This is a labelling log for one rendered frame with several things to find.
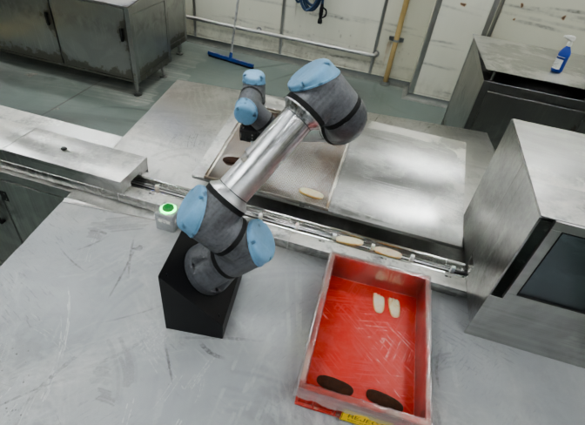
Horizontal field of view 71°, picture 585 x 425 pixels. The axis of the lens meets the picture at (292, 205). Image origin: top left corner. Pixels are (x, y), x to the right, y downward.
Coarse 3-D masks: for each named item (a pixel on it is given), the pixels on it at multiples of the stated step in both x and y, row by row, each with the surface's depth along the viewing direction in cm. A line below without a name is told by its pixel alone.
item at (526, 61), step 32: (480, 64) 282; (512, 64) 269; (544, 64) 280; (576, 64) 292; (480, 96) 264; (512, 96) 260; (544, 96) 254; (576, 96) 255; (480, 128) 277; (576, 128) 260
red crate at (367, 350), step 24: (336, 288) 134; (360, 288) 135; (336, 312) 127; (360, 312) 128; (384, 312) 129; (408, 312) 130; (336, 336) 121; (360, 336) 122; (384, 336) 122; (408, 336) 123; (312, 360) 114; (336, 360) 115; (360, 360) 116; (384, 360) 117; (408, 360) 117; (360, 384) 110; (384, 384) 111; (408, 384) 112; (312, 408) 103; (408, 408) 107
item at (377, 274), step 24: (336, 264) 134; (360, 264) 132; (384, 264) 131; (384, 288) 136; (408, 288) 133; (312, 336) 108; (432, 360) 107; (312, 384) 99; (432, 384) 102; (336, 408) 98; (360, 408) 96; (384, 408) 96; (432, 408) 97
